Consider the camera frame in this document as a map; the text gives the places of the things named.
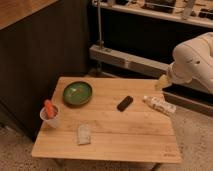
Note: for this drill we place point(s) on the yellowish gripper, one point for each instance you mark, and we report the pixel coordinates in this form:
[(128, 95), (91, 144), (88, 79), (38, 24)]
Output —
[(163, 82)]

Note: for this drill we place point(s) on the dark wooden cabinet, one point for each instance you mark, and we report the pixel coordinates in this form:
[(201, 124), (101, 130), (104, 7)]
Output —
[(34, 53)]

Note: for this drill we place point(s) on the bamboo folding table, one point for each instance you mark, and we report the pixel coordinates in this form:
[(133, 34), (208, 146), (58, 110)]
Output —
[(138, 134)]

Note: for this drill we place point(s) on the white plastic bottle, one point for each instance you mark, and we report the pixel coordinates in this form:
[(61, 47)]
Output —
[(159, 105)]

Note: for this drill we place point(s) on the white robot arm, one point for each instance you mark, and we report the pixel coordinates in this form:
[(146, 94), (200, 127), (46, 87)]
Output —
[(193, 59)]

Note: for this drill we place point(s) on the white plastic cup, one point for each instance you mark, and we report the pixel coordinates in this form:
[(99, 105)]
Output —
[(52, 122)]

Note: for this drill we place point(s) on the metal shelf rack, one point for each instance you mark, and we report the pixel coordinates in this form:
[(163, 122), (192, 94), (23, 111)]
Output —
[(145, 44)]

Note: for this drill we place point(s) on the orange carrot toy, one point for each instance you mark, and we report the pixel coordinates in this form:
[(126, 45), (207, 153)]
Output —
[(49, 108)]

